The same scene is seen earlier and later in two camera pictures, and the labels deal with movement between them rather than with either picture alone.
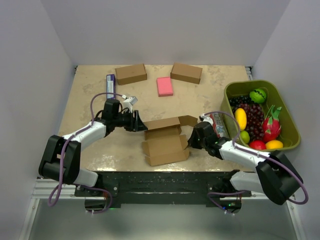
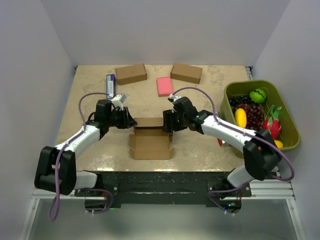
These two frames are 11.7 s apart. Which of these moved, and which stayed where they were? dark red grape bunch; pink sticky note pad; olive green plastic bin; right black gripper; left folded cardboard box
Moved: right black gripper
Stayed: olive green plastic bin; pink sticky note pad; dark red grape bunch; left folded cardboard box
